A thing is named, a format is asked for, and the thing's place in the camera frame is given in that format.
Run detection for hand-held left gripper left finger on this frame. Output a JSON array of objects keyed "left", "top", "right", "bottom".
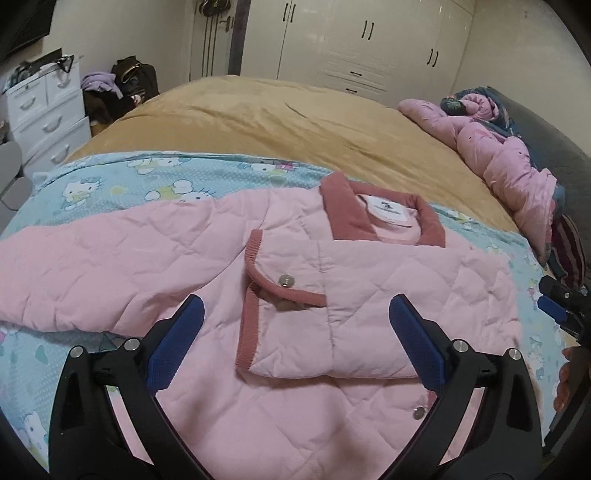
[{"left": 48, "top": 294, "right": 218, "bottom": 480}]

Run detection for tan bed cover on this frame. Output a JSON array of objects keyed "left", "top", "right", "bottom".
[{"left": 65, "top": 74, "right": 522, "bottom": 236}]

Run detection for black wall television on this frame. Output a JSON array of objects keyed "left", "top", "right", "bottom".
[{"left": 0, "top": 0, "right": 54, "bottom": 52}]

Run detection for person's right hand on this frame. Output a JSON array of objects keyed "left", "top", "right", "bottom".
[{"left": 553, "top": 346, "right": 579, "bottom": 412}]

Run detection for dark clothes pile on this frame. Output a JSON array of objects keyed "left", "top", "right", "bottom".
[{"left": 83, "top": 90, "right": 134, "bottom": 126}]

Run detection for black bag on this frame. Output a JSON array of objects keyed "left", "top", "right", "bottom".
[{"left": 111, "top": 56, "right": 160, "bottom": 101}]

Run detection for pink comforter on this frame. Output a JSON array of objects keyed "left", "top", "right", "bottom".
[{"left": 398, "top": 87, "right": 566, "bottom": 259}]

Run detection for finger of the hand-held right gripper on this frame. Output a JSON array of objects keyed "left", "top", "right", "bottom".
[
  {"left": 537, "top": 295, "right": 591, "bottom": 345},
  {"left": 539, "top": 275, "right": 591, "bottom": 302}
]

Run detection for striped cloth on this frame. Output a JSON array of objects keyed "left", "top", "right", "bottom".
[{"left": 547, "top": 215, "right": 589, "bottom": 284}]

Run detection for white door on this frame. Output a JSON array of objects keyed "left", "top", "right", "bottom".
[{"left": 189, "top": 0, "right": 252, "bottom": 83}]

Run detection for white plastic drawer unit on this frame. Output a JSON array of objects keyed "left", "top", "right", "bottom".
[{"left": 4, "top": 65, "right": 93, "bottom": 178}]

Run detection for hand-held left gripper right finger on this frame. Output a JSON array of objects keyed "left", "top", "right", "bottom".
[{"left": 389, "top": 294, "right": 543, "bottom": 480}]

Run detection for blue cartoon cat blanket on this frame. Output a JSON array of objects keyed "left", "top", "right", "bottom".
[{"left": 0, "top": 150, "right": 573, "bottom": 462}]

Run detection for white wardrobe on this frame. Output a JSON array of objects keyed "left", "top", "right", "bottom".
[{"left": 240, "top": 0, "right": 476, "bottom": 100}]

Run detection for purple clothes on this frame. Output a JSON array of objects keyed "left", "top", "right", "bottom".
[{"left": 81, "top": 71, "right": 123, "bottom": 100}]

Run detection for dark grey headboard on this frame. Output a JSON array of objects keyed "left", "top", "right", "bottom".
[{"left": 489, "top": 85, "right": 591, "bottom": 241}]

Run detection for pink quilted jacket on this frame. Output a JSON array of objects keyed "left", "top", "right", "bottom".
[{"left": 0, "top": 172, "right": 522, "bottom": 480}]

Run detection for dark flat board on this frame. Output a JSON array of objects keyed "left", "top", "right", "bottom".
[{"left": 14, "top": 48, "right": 63, "bottom": 79}]

